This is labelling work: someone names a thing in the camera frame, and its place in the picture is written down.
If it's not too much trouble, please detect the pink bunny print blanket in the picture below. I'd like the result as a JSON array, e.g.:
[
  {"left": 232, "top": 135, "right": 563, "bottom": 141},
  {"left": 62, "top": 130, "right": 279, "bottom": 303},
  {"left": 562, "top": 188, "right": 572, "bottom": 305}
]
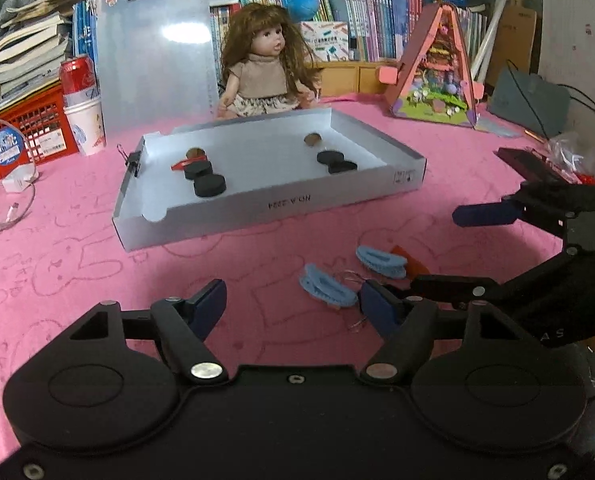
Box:
[{"left": 0, "top": 92, "right": 595, "bottom": 466}]

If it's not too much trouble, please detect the dark red flat case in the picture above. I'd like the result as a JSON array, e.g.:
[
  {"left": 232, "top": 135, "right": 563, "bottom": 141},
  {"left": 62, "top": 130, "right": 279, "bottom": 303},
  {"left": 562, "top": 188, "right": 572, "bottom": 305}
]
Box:
[{"left": 496, "top": 147, "right": 565, "bottom": 188}]

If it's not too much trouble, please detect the brown haired doll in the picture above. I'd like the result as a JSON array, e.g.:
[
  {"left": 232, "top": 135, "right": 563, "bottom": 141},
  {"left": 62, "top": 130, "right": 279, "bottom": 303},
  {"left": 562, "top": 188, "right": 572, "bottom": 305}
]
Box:
[{"left": 214, "top": 2, "right": 321, "bottom": 121}]

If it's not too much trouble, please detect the dark grey pouch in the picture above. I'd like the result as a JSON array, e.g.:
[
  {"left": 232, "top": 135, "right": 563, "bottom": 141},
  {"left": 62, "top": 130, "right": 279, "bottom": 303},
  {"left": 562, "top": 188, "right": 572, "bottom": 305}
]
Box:
[{"left": 487, "top": 67, "right": 572, "bottom": 137}]

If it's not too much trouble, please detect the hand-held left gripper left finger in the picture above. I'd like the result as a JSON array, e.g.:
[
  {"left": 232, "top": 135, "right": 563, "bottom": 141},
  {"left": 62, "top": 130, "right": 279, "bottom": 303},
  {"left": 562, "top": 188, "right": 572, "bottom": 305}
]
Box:
[{"left": 67, "top": 279, "right": 228, "bottom": 385}]

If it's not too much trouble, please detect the brown cardboard sheet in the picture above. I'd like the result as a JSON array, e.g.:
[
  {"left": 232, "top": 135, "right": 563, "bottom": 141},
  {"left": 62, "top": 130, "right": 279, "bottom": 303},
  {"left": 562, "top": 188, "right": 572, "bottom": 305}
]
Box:
[{"left": 495, "top": 7, "right": 538, "bottom": 83}]

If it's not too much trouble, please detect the translucent plastic clipboard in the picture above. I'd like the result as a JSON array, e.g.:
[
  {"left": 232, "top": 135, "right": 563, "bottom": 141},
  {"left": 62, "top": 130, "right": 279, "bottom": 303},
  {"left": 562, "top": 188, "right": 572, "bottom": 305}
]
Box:
[{"left": 94, "top": 0, "right": 218, "bottom": 148}]

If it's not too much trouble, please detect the triangular pink toy house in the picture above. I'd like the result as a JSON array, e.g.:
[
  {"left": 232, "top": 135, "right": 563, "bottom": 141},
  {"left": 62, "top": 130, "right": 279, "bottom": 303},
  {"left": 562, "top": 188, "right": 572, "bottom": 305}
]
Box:
[{"left": 380, "top": 2, "right": 483, "bottom": 128}]

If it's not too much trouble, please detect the row of colourful books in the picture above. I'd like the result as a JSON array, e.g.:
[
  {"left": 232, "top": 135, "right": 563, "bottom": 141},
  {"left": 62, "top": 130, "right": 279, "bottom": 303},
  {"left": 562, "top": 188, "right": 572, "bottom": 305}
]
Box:
[{"left": 210, "top": 0, "right": 488, "bottom": 63}]

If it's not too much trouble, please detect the red plastic basket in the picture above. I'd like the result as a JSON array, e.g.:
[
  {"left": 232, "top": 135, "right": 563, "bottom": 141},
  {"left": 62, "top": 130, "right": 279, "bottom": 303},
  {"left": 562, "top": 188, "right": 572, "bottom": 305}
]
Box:
[{"left": 0, "top": 82, "right": 78, "bottom": 191}]

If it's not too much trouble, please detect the clear plastic bag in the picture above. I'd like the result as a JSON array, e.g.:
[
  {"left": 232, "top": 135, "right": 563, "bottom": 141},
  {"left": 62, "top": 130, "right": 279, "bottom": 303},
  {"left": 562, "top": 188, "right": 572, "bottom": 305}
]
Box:
[{"left": 545, "top": 132, "right": 595, "bottom": 196}]

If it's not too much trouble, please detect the grey cardboard box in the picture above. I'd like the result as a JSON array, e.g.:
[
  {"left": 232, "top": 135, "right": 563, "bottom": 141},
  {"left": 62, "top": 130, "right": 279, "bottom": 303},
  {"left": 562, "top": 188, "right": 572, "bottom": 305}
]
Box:
[{"left": 111, "top": 106, "right": 427, "bottom": 252}]

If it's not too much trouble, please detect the black binder clip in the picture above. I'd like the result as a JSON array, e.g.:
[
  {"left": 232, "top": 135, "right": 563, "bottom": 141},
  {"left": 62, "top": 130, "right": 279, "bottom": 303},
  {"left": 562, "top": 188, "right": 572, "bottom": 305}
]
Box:
[{"left": 116, "top": 144, "right": 143, "bottom": 179}]

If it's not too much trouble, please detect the white plastic pipe frame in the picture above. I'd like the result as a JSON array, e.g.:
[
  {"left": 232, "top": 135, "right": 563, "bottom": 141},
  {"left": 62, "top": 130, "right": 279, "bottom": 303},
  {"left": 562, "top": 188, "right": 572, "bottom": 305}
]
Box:
[{"left": 470, "top": 0, "right": 524, "bottom": 83}]

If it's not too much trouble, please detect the set of blue books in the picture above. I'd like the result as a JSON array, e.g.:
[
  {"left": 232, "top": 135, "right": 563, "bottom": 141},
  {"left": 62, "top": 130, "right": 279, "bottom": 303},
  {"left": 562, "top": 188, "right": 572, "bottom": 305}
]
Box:
[{"left": 72, "top": 0, "right": 100, "bottom": 86}]

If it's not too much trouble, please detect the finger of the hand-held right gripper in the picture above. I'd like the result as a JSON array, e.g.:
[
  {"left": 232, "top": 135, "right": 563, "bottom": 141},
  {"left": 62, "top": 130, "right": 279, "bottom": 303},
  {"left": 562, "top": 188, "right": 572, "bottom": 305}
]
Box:
[
  {"left": 451, "top": 180, "right": 595, "bottom": 236},
  {"left": 383, "top": 245, "right": 581, "bottom": 311}
]

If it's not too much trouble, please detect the stack of worn books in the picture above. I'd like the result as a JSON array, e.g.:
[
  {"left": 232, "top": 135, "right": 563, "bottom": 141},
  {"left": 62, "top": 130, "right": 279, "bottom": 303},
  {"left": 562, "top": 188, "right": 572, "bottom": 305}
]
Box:
[{"left": 0, "top": 0, "right": 78, "bottom": 116}]

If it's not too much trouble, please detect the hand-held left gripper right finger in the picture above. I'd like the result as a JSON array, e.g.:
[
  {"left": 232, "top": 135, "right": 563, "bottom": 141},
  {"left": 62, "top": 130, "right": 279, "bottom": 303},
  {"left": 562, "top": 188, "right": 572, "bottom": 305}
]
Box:
[{"left": 360, "top": 280, "right": 531, "bottom": 385}]

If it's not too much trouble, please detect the white charger with cable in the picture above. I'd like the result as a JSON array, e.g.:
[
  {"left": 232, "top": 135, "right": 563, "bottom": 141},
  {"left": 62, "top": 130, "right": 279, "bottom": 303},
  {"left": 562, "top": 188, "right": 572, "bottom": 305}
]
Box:
[{"left": 0, "top": 117, "right": 37, "bottom": 233}]

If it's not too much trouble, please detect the colourful printed carton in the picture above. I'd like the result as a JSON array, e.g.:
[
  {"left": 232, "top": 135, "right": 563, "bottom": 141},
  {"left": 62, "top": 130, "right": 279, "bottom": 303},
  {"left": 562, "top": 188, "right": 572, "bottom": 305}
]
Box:
[{"left": 300, "top": 21, "right": 351, "bottom": 63}]

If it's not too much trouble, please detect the clear plastic clip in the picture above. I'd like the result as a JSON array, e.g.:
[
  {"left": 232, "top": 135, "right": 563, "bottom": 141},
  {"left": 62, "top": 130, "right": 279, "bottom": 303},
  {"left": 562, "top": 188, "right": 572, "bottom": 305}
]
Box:
[{"left": 335, "top": 270, "right": 373, "bottom": 333}]

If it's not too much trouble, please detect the blue hair clip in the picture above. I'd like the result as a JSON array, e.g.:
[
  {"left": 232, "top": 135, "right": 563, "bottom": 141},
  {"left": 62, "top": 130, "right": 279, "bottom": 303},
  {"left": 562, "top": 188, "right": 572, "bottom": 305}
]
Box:
[
  {"left": 356, "top": 245, "right": 408, "bottom": 280},
  {"left": 299, "top": 263, "right": 359, "bottom": 309}
]

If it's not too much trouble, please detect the white paper cup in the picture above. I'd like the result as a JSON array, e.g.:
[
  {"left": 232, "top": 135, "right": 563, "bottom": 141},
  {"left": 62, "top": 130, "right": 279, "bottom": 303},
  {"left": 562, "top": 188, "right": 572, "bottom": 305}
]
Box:
[{"left": 62, "top": 91, "right": 105, "bottom": 157}]

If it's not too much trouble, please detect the wooden drawer box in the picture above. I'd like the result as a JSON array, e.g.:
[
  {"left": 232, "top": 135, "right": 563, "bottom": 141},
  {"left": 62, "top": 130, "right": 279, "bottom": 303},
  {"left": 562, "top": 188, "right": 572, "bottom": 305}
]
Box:
[{"left": 317, "top": 60, "right": 403, "bottom": 96}]

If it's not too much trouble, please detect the red drink can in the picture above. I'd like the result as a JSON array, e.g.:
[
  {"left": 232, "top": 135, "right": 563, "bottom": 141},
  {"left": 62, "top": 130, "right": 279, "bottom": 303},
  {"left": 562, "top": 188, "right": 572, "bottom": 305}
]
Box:
[{"left": 58, "top": 54, "right": 97, "bottom": 96}]

